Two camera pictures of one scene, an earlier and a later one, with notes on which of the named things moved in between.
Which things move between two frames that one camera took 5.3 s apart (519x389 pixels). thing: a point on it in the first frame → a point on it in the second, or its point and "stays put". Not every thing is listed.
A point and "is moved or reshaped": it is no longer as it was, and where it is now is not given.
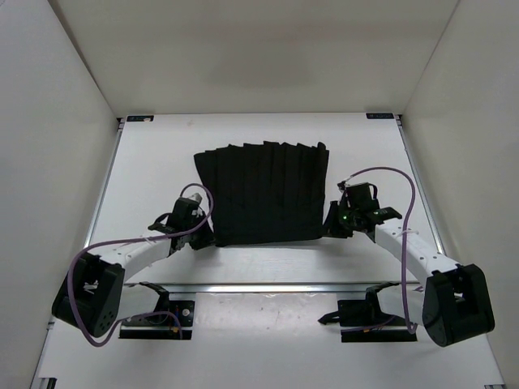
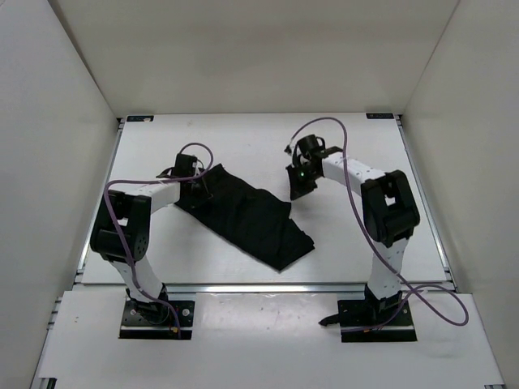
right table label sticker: [380, 116] stays put
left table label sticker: [140, 118] stays put
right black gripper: [330, 228] → [298, 189]
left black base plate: [162, 327] stays put
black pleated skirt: [264, 193] is moved or reshaped
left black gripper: [207, 240] → [194, 203]
